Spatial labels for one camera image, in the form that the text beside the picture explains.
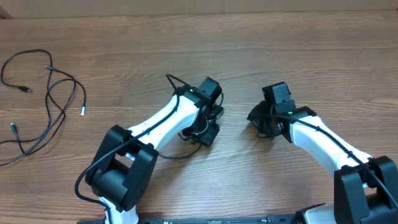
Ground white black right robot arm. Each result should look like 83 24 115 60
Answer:
247 82 397 224

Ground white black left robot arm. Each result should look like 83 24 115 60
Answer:
75 77 224 223

